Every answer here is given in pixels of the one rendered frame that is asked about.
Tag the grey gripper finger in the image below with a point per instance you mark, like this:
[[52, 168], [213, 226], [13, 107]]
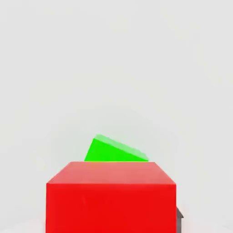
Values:
[[179, 221]]

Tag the small red cube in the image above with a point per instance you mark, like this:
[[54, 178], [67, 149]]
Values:
[[111, 203]]

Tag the small green cube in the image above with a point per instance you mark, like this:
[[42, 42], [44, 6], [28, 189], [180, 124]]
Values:
[[109, 152]]

